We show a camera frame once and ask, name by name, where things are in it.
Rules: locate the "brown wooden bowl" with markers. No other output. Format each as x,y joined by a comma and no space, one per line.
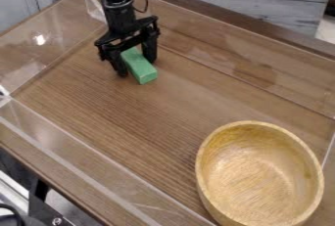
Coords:
258,177

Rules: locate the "black table leg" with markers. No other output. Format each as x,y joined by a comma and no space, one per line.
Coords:
37,191

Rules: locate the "clear acrylic corner bracket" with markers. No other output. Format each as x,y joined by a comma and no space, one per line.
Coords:
94,10

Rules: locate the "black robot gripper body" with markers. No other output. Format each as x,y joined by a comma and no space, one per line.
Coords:
127,30

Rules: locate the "green rectangular block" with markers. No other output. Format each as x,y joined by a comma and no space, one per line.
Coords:
141,68

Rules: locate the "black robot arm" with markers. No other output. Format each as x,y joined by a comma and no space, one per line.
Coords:
126,32

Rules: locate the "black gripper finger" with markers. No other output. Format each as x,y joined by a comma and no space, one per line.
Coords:
149,47
116,63

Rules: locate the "black metal base with screw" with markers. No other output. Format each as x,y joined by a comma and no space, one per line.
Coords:
45,214

